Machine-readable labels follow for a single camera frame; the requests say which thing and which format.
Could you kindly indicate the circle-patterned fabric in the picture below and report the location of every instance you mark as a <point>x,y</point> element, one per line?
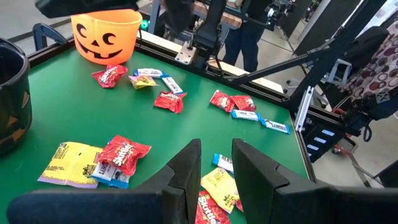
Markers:
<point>382,71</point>

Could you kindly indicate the red black power station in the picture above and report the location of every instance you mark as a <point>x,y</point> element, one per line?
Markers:
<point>323,146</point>

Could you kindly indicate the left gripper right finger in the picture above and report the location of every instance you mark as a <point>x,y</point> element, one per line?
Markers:
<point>295,205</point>

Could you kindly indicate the white blue Hershey's bar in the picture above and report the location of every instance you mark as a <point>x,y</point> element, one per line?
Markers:
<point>222,161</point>
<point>245,115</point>
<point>149,72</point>
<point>172,84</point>
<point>275,126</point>
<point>109,177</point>

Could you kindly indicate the yellow Sour Patch packet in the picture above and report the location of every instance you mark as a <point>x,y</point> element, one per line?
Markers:
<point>68,165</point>
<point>219,186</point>
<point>143,81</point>

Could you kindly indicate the person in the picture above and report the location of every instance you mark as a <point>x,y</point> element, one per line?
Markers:
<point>236,46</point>

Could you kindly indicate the black jack-o-lantern bucket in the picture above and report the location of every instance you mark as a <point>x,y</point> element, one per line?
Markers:
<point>12,93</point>

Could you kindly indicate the dark curved bracket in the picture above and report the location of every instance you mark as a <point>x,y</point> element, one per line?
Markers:
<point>46,31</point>

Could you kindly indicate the orange jack-o-lantern bucket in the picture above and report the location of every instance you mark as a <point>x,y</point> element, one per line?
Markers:
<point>124,37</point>

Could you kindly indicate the green table mat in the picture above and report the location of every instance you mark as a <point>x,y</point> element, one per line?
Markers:
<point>93,118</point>

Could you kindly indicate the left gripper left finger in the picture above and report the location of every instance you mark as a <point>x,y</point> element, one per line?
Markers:
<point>124,205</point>

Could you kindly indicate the red Skittles candy packet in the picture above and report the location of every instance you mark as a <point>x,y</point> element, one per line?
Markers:
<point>221,100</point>
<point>245,102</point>
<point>169,102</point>
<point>124,154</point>
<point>109,76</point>
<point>208,211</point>
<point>239,206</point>

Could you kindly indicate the silver metal bar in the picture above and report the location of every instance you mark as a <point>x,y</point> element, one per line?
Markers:
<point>303,109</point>

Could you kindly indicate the silver metal mounting plate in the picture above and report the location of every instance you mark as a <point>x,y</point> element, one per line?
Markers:
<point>186,54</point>

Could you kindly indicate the black bag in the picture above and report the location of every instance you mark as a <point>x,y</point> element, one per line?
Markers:
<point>367,43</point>

